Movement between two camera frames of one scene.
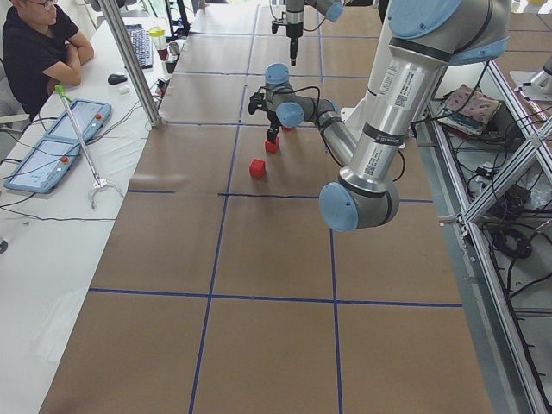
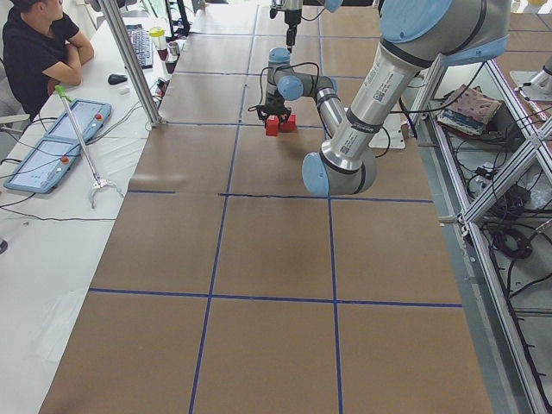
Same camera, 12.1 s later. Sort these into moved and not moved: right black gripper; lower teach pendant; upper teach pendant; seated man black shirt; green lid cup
Moved: right black gripper
Not moved: seated man black shirt; green lid cup; lower teach pendant; upper teach pendant
